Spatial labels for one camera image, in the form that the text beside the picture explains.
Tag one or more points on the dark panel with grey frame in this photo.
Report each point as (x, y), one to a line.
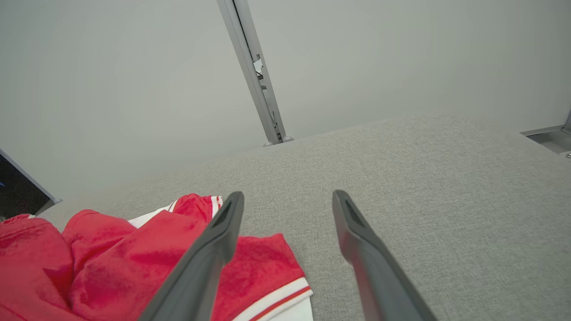
(15, 191)

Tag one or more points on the silver metal leg with caster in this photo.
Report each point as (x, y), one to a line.
(551, 138)

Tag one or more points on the red Bulls basketball jersey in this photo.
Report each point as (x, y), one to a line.
(134, 267)

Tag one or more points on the red basketball shorts white trim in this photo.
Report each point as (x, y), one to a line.
(26, 267)

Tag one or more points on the grey metal partition post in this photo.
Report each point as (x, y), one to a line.
(254, 76)

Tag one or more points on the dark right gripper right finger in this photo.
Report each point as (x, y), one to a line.
(379, 281)

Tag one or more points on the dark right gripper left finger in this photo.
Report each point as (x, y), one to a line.
(196, 276)

